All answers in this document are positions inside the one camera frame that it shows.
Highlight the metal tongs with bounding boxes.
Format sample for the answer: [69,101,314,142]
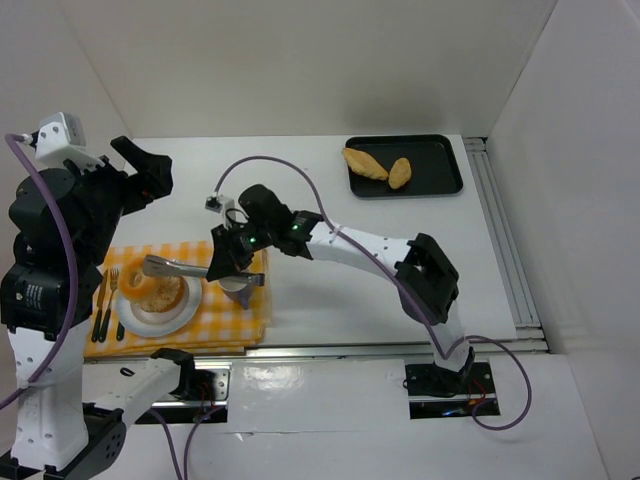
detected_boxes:
[142,255,266,287]

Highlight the round orange bread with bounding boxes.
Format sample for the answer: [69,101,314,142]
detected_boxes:
[118,257,185,313]

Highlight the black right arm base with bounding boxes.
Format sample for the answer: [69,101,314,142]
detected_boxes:
[403,362,496,398]

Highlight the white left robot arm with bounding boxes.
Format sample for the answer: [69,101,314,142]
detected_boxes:
[1,136,197,479]

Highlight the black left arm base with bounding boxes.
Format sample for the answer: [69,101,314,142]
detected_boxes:
[151,348,230,404]

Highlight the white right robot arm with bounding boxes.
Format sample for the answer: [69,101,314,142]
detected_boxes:
[206,185,474,376]

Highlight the long bread loaf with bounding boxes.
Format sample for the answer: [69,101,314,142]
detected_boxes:
[342,147,389,181]

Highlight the small oval bread roll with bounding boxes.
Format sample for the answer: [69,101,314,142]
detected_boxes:
[388,157,412,190]

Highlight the grey blue mug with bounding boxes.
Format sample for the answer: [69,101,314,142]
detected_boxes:
[218,279,254,310]

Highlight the yellow checkered cloth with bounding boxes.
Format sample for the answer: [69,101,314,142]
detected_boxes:
[84,241,272,359]

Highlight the white plate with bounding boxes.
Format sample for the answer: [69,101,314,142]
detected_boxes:
[115,278,203,338]

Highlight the black baking tray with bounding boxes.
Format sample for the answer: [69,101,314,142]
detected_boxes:
[342,134,463,199]

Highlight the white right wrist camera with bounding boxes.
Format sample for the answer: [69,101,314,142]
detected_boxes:
[205,195,235,214]

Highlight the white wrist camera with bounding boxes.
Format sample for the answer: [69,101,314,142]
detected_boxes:
[205,195,235,214]
[34,112,102,171]

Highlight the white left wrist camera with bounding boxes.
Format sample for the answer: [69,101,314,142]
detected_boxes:
[34,112,102,171]

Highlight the green handled knife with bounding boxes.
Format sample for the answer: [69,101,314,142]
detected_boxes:
[91,270,109,343]

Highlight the green handled spoon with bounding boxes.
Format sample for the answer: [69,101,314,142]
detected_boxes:
[116,323,126,342]

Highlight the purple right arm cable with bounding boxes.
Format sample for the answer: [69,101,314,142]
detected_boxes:
[213,155,532,431]

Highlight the aluminium rail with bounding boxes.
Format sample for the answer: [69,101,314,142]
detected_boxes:
[85,337,550,365]

